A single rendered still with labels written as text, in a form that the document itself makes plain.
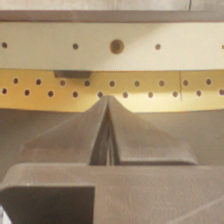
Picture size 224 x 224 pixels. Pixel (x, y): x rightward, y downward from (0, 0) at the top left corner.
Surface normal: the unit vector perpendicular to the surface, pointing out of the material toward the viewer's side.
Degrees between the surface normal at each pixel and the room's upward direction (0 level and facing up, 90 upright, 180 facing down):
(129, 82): 62
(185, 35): 90
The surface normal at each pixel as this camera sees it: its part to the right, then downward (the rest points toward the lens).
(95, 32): -0.02, 0.44
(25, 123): -0.12, -0.03
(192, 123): 0.11, -0.03
